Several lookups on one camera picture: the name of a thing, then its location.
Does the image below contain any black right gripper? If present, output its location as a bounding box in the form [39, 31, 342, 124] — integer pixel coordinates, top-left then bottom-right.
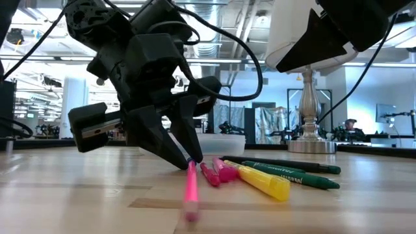
[276, 0, 416, 73]

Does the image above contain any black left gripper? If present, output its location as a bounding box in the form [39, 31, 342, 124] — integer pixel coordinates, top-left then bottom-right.
[68, 32, 222, 170]

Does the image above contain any pink highlighter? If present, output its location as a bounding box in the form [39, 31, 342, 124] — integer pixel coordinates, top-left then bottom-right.
[213, 157, 239, 183]

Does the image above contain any pink pen blue cap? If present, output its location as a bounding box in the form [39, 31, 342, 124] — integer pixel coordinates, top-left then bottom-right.
[183, 158, 200, 222]

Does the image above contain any yellow highlighter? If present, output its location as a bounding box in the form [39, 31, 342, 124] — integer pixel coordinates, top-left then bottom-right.
[224, 159, 291, 202]

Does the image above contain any black pen white print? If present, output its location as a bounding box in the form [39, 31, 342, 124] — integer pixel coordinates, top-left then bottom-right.
[220, 155, 342, 175]

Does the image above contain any dark green pen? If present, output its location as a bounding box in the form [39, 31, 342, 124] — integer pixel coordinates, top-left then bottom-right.
[256, 164, 341, 190]

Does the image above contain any grey monitor on arm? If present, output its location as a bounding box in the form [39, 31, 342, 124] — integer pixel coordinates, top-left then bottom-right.
[376, 103, 397, 124]

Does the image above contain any clear supply box pink lid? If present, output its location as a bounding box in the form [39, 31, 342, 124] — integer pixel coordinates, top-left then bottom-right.
[139, 132, 247, 157]

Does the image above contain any white shade table lamp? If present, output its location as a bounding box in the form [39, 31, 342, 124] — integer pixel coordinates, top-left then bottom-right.
[265, 0, 359, 155]

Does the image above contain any plastic sheet cover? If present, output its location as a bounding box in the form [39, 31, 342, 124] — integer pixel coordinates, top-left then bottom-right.
[213, 103, 293, 144]

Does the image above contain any white pillar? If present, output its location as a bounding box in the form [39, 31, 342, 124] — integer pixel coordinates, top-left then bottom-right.
[60, 77, 89, 140]

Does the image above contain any person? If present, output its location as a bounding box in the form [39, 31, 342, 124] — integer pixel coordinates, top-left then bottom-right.
[344, 118, 365, 135]

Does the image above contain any black cabinet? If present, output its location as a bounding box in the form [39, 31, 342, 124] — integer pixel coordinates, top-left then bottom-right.
[0, 79, 17, 139]

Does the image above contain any black lamp cord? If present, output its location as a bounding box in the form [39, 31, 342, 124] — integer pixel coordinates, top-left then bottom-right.
[317, 12, 399, 127]

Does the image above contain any black left wrist camera cable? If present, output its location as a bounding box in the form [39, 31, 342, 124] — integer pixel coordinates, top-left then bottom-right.
[165, 0, 265, 102]

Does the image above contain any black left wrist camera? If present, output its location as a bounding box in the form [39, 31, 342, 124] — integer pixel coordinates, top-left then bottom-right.
[125, 34, 183, 82]

